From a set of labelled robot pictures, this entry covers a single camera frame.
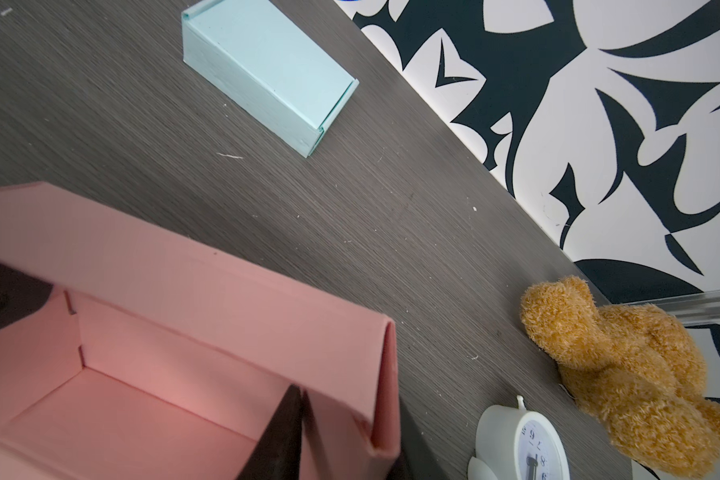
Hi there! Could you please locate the light blue paper box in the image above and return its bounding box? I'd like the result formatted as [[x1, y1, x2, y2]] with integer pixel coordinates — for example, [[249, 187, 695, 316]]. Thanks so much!
[[181, 0, 359, 158]]

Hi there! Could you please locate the pink paper box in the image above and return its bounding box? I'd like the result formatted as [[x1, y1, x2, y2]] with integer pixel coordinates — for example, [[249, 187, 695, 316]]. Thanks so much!
[[0, 183, 401, 479]]

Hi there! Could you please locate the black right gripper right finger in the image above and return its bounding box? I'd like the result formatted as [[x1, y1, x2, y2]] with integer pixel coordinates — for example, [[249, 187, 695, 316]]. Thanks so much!
[[386, 400, 448, 480]]

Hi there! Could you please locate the brown teddy bear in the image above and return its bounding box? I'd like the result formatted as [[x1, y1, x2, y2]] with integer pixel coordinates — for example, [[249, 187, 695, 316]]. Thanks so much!
[[520, 276, 720, 479]]

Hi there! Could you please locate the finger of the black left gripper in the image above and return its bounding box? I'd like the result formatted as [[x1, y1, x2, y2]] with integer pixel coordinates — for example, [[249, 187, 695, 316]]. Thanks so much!
[[0, 264, 53, 330]]

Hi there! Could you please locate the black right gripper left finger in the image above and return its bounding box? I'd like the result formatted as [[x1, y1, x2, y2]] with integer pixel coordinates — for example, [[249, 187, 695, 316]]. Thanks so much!
[[237, 385, 304, 480]]

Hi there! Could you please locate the white alarm clock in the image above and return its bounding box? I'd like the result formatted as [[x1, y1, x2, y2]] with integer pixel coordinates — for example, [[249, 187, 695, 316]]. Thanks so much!
[[467, 395, 570, 480]]

